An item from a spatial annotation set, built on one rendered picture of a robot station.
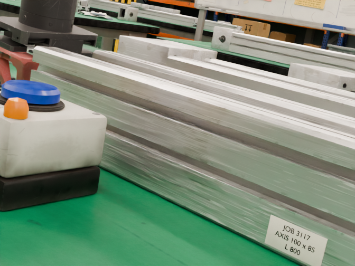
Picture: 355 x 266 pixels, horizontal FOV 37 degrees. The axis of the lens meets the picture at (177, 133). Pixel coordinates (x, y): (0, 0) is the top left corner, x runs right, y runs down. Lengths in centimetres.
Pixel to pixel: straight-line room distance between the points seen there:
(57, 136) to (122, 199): 7
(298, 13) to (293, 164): 331
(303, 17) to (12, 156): 333
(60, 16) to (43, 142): 25
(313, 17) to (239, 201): 324
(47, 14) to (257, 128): 29
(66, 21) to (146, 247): 32
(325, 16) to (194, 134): 319
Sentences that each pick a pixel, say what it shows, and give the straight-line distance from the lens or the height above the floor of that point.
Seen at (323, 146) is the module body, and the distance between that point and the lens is 33.
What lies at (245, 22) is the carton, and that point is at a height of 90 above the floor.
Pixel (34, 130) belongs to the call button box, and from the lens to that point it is 34.
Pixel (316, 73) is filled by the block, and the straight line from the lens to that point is 74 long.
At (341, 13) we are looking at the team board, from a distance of 351.
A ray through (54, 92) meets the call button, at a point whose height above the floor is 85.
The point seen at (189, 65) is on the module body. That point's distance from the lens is 63.
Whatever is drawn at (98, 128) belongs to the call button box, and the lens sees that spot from 38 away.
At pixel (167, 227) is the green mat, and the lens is 36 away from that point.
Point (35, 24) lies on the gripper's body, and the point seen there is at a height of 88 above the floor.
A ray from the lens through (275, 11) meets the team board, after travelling 371.
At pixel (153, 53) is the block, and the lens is 67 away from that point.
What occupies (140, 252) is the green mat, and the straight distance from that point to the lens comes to 32.
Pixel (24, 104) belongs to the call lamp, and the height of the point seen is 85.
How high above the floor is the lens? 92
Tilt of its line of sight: 13 degrees down
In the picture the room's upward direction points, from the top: 10 degrees clockwise
